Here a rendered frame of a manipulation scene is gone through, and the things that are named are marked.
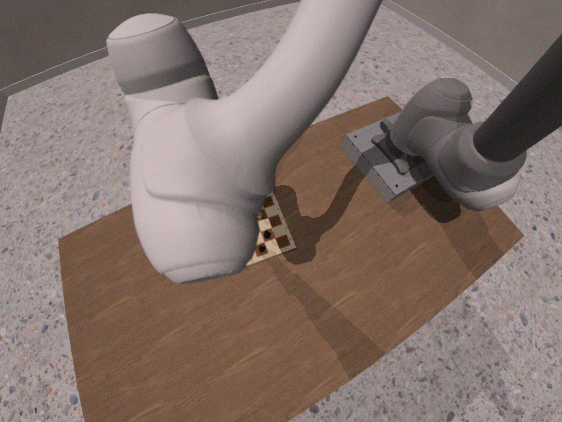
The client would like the checkered chessboard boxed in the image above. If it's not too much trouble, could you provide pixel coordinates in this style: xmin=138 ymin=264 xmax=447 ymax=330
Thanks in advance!
xmin=245 ymin=192 xmax=296 ymax=267

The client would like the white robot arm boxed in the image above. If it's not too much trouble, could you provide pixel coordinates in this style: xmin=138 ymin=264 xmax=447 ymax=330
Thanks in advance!
xmin=106 ymin=0 xmax=562 ymax=284

